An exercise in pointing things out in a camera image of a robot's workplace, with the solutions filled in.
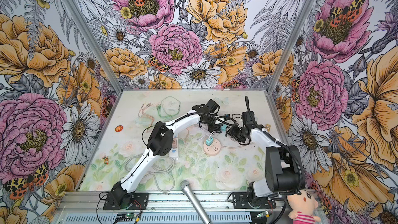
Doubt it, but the white power strip cable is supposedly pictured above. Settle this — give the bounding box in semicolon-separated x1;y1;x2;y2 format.
124;153;177;193

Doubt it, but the pink charger cable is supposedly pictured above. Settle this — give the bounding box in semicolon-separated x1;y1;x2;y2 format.
138;102;156;125

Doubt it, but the small yellow tag card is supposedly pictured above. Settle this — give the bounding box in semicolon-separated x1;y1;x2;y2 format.
265;124;271;132

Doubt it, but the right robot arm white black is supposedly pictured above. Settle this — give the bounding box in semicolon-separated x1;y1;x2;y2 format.
227;96;305;208

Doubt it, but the pink plug charger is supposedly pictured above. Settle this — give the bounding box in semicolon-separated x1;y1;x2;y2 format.
172;139;178;149

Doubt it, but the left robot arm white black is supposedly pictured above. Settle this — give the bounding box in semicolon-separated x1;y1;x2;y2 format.
105;100;238;209

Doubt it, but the silver microphone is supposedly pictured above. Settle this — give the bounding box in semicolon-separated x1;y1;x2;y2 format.
180;180;212;224

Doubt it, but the white blue power strip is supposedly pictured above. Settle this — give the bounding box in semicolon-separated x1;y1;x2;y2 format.
169;137;179;159

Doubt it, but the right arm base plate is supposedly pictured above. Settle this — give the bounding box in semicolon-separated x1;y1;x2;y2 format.
232;191;276;209

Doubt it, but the round pink socket hub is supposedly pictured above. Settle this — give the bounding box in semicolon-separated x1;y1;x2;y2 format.
203;139;221;156

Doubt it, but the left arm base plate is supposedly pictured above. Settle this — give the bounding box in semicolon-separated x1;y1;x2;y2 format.
103;193;149;211

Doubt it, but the red star badge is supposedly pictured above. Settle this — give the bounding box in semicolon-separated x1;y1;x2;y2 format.
115;125;123;132

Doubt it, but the plush doll striped shirt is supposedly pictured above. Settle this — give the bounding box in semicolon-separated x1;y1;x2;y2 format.
287;189;321;224

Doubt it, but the small green circuit board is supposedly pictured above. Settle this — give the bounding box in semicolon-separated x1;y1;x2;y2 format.
114;213;142;224

